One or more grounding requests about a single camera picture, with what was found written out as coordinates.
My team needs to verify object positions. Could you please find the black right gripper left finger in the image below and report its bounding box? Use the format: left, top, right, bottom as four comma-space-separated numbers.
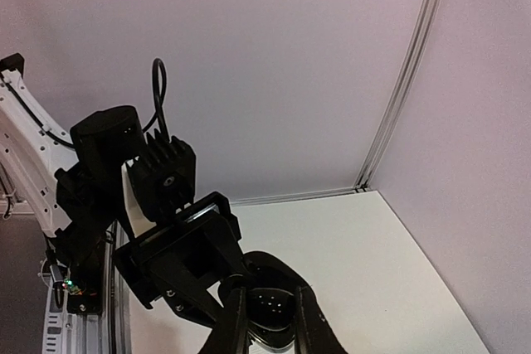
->
198, 288, 248, 354

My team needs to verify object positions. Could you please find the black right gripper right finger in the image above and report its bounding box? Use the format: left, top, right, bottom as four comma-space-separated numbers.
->
295, 286, 347, 354

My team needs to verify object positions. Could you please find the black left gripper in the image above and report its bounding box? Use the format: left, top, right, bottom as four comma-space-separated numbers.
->
114, 192, 251, 327

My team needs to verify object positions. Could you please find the black oval charging case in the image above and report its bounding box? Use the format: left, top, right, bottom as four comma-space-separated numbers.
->
217, 251, 309, 352

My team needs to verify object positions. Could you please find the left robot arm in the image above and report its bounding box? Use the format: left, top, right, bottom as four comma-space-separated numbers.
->
1, 53, 256, 327

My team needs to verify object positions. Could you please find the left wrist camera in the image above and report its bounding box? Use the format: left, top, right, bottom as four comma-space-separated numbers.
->
121, 130, 197, 238

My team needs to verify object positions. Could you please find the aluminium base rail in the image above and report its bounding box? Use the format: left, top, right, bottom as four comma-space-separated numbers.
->
38, 223, 132, 353

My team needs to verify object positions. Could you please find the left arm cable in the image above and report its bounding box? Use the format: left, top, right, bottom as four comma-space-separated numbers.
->
0, 57, 171, 152

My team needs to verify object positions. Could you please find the left aluminium wall post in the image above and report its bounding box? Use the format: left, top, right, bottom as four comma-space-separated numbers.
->
353, 0, 441, 192

